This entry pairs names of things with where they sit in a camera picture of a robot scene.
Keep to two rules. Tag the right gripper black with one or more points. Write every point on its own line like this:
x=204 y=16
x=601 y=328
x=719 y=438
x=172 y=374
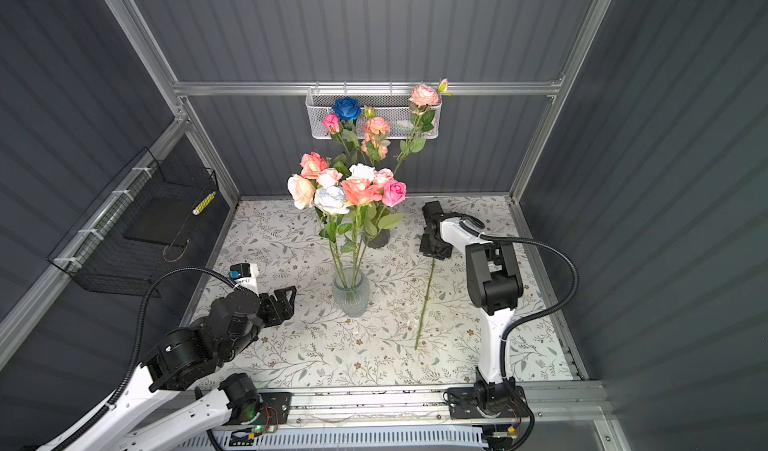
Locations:
x=427 y=252

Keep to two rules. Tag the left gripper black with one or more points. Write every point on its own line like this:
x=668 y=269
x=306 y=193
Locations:
x=270 y=303

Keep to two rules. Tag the pink ribbed glass vase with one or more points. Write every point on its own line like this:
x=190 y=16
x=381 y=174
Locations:
x=378 y=241

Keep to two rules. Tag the light pink rosebud stem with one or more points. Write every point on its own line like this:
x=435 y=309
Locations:
x=381 y=213

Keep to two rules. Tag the clear ribbed glass vase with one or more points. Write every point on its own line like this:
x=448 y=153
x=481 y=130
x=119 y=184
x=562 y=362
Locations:
x=351 y=290

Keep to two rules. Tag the small light pink rose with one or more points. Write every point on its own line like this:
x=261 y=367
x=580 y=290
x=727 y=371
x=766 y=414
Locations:
x=382 y=177

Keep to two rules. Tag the coral red artificial rose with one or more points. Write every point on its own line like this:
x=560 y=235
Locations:
x=363 y=197

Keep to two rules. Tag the white rosebud stem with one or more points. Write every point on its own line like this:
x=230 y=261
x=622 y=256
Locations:
x=362 y=171

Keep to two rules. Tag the pale blue white rose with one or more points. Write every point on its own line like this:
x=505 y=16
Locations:
x=331 y=206

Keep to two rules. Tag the cream white artificial rose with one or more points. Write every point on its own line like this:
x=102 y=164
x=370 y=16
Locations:
x=302 y=191

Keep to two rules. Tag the pale pink white rose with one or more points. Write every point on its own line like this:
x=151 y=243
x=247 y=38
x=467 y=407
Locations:
x=329 y=177

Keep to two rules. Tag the salmon pink artificial rose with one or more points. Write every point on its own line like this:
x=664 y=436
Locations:
x=312 y=165

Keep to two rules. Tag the pale pink carnation spray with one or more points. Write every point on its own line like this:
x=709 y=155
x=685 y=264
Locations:
x=423 y=102

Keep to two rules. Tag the magenta pink artificial rose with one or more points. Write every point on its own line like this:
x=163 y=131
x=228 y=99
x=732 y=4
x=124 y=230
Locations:
x=332 y=124

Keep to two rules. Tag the blue artificial rose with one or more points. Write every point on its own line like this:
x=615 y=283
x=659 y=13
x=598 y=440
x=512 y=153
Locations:
x=347 y=108

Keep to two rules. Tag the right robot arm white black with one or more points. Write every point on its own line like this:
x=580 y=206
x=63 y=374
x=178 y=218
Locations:
x=494 y=287

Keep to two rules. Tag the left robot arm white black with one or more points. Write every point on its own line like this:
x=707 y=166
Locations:
x=176 y=364

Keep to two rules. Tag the yellow item in black basket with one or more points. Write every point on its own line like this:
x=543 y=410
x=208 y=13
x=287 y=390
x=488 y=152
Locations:
x=203 y=203

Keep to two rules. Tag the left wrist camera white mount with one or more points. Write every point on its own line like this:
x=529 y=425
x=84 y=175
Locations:
x=245 y=275

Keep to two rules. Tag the white wire mesh basket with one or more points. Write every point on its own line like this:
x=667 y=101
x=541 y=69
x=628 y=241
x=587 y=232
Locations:
x=395 y=108

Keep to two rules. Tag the black wire basket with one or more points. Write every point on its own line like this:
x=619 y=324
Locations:
x=144 y=229

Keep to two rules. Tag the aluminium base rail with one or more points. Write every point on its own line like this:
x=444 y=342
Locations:
x=405 y=405

